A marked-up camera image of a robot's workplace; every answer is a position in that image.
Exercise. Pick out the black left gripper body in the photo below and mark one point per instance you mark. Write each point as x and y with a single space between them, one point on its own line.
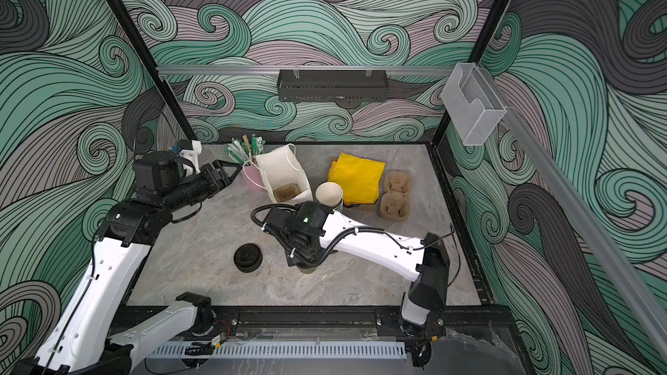
194 189

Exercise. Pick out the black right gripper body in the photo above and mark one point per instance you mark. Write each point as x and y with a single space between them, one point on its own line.
297 253

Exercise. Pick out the stack of black cup lids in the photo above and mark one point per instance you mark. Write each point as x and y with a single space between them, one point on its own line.
248 258

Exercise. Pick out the white slotted cable duct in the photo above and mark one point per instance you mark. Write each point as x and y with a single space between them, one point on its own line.
289 350

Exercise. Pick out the stack of green paper cups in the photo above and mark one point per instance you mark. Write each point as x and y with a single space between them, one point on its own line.
331 195

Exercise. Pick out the yellow paper napkin stack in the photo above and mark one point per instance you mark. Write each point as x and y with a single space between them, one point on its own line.
359 178

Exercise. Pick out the white green paper bag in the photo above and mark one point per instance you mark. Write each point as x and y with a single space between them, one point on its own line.
279 167

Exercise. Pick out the green paper cup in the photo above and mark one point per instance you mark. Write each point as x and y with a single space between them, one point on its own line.
307 270

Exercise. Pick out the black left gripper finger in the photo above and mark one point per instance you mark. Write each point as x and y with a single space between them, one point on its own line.
228 179
229 168

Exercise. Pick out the brown pulp cup carrier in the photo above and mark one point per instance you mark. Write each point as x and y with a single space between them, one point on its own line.
395 201
286 192

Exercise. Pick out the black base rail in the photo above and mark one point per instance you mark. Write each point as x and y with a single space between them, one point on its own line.
384 321

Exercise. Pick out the black cage frame post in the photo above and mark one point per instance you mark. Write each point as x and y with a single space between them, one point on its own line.
163 87

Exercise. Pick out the pink holder cup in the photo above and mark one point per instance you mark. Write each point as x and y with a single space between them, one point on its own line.
252 176

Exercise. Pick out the black wall shelf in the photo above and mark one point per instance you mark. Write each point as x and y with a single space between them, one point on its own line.
332 86

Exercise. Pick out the aluminium wall rail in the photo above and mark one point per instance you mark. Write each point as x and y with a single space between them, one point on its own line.
274 70

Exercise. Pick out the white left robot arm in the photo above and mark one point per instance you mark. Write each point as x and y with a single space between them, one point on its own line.
79 343

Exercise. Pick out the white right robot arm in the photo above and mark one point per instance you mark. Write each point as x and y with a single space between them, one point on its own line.
424 262

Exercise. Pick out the clear acrylic wall pocket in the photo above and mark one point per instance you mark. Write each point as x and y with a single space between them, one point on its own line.
472 100

